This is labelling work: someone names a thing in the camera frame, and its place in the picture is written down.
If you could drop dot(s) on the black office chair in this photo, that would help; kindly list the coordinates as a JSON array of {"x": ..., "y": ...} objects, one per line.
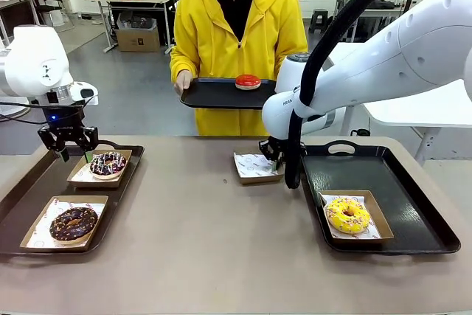
[{"x": 49, "y": 9}]

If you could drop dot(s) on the brown cardboard food box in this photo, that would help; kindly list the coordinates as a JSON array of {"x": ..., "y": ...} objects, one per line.
[
  {"x": 258, "y": 180},
  {"x": 77, "y": 180},
  {"x": 27, "y": 239},
  {"x": 383, "y": 228}
]

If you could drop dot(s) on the cardboard shipping box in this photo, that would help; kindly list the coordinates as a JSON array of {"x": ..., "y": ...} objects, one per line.
[{"x": 138, "y": 40}]

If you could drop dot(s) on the person in yellow hoodie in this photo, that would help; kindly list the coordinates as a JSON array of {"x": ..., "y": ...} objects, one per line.
[{"x": 221, "y": 42}]

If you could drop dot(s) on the chocolate sprinkled donut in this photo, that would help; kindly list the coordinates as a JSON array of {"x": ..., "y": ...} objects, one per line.
[{"x": 85, "y": 223}]

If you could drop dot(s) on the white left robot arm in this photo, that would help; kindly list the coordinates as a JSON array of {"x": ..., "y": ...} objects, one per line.
[{"x": 33, "y": 64}]

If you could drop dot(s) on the person's right hand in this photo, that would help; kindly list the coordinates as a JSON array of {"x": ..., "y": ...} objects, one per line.
[{"x": 182, "y": 82}]

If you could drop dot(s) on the grey plastic stool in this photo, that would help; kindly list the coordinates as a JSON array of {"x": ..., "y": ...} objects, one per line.
[{"x": 319, "y": 16}]

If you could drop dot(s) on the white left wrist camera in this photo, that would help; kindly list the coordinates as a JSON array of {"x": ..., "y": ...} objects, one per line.
[{"x": 83, "y": 91}]

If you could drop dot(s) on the chocolate sprinkle donut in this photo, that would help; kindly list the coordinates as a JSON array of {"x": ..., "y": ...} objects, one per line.
[{"x": 118, "y": 165}]

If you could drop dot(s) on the grey background work desk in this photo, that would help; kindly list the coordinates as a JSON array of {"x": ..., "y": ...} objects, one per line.
[{"x": 383, "y": 12}]

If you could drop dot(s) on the black serving tray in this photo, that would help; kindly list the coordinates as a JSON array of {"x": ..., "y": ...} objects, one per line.
[{"x": 210, "y": 95}]

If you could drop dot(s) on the person's right forearm yellow sleeve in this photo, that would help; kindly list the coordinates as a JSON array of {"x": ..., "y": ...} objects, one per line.
[{"x": 180, "y": 64}]

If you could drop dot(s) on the dark jacket pile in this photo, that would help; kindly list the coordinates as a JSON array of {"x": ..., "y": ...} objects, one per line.
[{"x": 385, "y": 4}]

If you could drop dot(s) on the clear plastic bag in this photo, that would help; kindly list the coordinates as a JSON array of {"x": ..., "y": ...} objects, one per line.
[{"x": 136, "y": 21}]

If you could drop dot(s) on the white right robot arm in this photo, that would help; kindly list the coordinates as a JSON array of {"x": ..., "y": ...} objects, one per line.
[{"x": 405, "y": 45}]

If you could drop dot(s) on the red glazed donut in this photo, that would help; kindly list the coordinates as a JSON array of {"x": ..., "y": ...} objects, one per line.
[{"x": 248, "y": 82}]

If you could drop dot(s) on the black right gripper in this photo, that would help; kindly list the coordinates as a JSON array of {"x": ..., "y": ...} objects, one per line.
[{"x": 278, "y": 144}]

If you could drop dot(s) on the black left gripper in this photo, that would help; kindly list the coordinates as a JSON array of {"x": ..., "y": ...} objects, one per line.
[{"x": 64, "y": 119}]

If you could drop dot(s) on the yellow sprinkled donut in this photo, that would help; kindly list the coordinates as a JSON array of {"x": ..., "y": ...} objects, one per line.
[{"x": 359, "y": 217}]

